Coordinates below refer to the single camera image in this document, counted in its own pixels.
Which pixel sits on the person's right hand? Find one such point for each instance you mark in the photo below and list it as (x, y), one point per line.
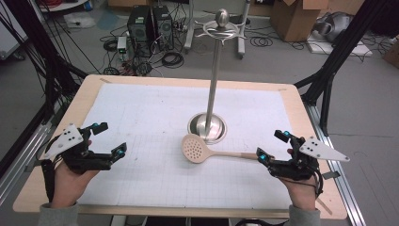
(301, 193)

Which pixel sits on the white flat board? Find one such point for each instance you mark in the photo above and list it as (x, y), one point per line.
(357, 50)

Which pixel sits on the aluminium rail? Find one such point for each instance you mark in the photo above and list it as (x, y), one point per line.
(19, 166)
(345, 188)

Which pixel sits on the person's left hand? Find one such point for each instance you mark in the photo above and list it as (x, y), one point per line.
(67, 188)

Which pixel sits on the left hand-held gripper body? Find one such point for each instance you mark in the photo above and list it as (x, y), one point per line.
(62, 141)

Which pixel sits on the small cardboard box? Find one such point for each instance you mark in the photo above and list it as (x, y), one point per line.
(392, 53)

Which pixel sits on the black clip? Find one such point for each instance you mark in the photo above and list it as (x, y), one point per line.
(331, 175)

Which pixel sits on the black computer tower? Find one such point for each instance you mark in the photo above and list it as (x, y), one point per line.
(139, 29)
(163, 26)

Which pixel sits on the beige slotted spoon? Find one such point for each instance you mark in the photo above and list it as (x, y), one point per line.
(193, 147)

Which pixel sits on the large cardboard box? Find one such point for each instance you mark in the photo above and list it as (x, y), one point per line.
(295, 19)

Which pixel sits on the small white electronic box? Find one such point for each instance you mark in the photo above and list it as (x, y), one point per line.
(122, 45)

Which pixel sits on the white grid mat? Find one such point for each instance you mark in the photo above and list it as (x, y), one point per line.
(141, 109)

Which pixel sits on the white stand leg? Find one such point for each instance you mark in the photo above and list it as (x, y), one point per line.
(189, 28)
(242, 37)

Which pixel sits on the grey machine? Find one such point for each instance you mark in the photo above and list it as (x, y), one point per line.
(334, 26)

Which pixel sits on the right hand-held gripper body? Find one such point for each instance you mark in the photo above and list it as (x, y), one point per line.
(302, 166)

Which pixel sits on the black frame post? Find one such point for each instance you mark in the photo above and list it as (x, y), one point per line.
(338, 53)
(47, 62)

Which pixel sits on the steel utensil stand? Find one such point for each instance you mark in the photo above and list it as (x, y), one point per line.
(215, 78)

